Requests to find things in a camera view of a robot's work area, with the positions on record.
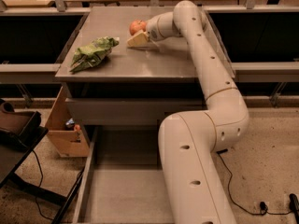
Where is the green chip bag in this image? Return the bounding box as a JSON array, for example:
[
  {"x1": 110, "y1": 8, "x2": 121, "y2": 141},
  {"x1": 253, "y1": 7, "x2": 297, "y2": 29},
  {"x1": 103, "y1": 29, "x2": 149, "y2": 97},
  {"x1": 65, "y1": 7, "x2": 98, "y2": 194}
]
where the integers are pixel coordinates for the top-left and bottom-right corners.
[{"x1": 70, "y1": 36, "x2": 119, "y2": 73}]

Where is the black plug at right edge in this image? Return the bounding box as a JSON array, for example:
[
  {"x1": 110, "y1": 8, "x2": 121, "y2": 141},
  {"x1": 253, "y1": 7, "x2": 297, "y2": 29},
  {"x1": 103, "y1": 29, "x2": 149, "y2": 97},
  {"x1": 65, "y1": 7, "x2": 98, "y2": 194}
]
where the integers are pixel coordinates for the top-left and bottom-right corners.
[{"x1": 289, "y1": 193, "x2": 299, "y2": 224}]

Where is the red apple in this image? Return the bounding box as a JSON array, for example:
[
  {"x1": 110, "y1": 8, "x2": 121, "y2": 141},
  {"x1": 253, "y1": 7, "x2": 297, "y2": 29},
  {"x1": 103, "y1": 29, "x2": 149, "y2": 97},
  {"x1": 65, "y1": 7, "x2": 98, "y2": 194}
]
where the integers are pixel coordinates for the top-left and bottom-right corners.
[{"x1": 129, "y1": 20, "x2": 147, "y2": 35}]

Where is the cardboard box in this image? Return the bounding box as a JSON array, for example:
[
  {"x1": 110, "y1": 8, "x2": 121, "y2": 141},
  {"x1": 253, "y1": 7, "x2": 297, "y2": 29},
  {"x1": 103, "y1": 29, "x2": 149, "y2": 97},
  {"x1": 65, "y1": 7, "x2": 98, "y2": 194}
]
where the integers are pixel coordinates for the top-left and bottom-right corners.
[{"x1": 46, "y1": 89, "x2": 90, "y2": 158}]

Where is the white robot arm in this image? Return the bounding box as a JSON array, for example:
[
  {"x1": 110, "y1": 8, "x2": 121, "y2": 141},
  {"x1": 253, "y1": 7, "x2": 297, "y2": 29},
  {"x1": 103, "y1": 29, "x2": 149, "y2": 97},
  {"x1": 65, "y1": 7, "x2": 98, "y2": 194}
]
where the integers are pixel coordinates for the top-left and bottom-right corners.
[{"x1": 127, "y1": 0, "x2": 249, "y2": 224}]

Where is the brown bag on table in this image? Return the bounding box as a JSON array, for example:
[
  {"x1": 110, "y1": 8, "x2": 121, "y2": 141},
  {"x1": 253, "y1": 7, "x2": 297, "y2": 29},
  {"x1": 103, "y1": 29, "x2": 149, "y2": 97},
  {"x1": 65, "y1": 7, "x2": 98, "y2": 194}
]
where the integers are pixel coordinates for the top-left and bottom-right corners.
[{"x1": 0, "y1": 99, "x2": 41, "y2": 150}]

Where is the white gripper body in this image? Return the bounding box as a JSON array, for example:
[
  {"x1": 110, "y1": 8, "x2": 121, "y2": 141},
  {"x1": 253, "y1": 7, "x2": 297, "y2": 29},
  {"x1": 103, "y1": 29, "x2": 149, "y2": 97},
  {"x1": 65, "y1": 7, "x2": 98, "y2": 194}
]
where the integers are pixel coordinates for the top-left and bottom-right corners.
[{"x1": 146, "y1": 16, "x2": 162, "y2": 41}]

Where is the black side table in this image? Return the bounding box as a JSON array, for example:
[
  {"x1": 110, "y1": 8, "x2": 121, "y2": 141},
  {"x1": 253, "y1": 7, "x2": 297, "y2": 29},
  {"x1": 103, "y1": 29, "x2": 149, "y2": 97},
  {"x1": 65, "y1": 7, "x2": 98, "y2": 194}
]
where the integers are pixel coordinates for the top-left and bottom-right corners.
[{"x1": 0, "y1": 126, "x2": 84, "y2": 224}]

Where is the open grey middle drawer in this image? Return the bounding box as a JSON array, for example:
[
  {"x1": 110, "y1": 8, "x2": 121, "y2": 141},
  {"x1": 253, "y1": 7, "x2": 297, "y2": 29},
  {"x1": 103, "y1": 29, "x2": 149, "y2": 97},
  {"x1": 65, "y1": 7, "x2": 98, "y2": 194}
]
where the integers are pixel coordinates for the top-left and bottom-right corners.
[{"x1": 73, "y1": 126, "x2": 174, "y2": 224}]

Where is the grey drawer cabinet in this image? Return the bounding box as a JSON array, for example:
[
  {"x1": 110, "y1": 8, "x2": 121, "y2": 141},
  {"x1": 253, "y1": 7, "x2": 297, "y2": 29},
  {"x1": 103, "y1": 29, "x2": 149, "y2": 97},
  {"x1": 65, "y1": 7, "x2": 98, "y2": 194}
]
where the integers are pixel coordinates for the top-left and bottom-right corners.
[{"x1": 55, "y1": 6, "x2": 235, "y2": 147}]

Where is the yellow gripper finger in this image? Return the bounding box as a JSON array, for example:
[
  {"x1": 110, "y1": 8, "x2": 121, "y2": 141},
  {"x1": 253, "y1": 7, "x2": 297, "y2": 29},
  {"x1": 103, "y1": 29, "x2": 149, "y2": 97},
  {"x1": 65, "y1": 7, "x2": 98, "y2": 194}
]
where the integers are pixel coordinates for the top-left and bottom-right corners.
[{"x1": 127, "y1": 30, "x2": 150, "y2": 48}]

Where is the black power adapter with cable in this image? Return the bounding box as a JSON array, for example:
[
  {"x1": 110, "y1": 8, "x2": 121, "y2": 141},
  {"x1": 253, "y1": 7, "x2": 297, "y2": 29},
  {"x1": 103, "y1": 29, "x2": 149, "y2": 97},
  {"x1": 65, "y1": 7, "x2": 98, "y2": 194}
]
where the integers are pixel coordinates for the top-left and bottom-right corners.
[{"x1": 216, "y1": 148, "x2": 293, "y2": 217}]

